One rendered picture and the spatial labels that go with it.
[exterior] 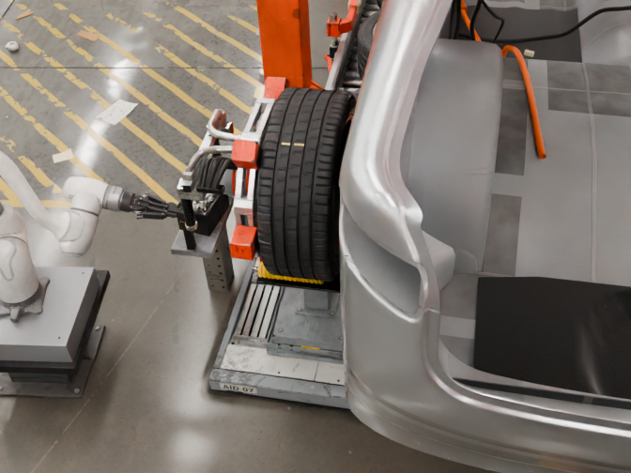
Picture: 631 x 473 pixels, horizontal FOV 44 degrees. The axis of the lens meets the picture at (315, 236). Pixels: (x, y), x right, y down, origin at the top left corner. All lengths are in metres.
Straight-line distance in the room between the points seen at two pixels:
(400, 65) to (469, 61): 0.70
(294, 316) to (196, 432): 0.58
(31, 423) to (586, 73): 2.50
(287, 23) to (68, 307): 1.35
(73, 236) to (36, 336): 0.42
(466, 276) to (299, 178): 0.59
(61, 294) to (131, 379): 0.47
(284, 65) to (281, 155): 0.69
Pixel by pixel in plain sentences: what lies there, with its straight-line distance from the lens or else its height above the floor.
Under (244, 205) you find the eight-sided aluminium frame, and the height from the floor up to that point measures 0.97.
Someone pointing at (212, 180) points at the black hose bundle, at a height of 1.00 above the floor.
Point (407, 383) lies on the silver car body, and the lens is 1.78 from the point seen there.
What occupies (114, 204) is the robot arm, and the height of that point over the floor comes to 0.77.
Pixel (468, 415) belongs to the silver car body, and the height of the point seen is 1.14.
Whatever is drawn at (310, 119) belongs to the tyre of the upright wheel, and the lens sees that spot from 2.50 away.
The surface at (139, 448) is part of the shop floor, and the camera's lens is 3.16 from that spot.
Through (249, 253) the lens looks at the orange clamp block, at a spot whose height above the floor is 0.85.
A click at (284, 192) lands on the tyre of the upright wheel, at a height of 1.04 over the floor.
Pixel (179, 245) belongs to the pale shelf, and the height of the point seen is 0.45.
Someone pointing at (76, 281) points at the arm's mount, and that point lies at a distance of 3.20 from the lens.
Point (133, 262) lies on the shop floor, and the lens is 3.79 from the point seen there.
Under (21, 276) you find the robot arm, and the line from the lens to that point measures 3.05.
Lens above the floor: 2.64
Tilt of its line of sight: 44 degrees down
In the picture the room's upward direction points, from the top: 3 degrees counter-clockwise
